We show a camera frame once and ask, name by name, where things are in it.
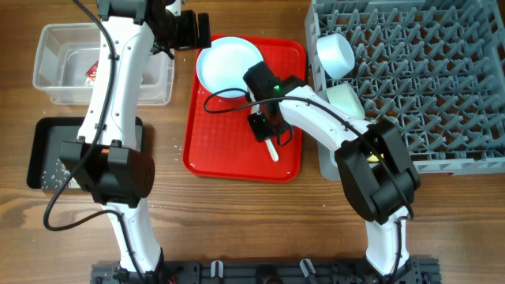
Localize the large light blue plate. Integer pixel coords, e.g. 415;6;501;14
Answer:
196;36;264;99

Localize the red plastic tray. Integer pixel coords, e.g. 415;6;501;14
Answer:
182;36;307;183

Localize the white plastic spoon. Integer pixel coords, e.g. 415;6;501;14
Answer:
251;105;279;162

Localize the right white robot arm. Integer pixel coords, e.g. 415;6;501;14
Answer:
243;62;421;282

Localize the light green bowl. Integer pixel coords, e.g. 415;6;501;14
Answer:
327;84;365;120

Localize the clear plastic bin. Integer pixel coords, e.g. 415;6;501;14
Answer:
32;23;174;106

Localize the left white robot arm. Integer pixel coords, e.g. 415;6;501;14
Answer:
60;0;211;283

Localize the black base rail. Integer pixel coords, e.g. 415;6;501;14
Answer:
89;257;442;284

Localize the black waste tray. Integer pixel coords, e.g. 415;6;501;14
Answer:
26;115;145;190

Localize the grey dishwasher rack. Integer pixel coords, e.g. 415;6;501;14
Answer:
305;0;504;175

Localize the light blue bowl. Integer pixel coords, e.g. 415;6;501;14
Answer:
316;34;355;80

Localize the yellow plastic cup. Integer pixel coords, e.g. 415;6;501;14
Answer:
367;155;379;163

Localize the red snack wrapper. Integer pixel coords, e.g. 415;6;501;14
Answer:
84;61;99;87

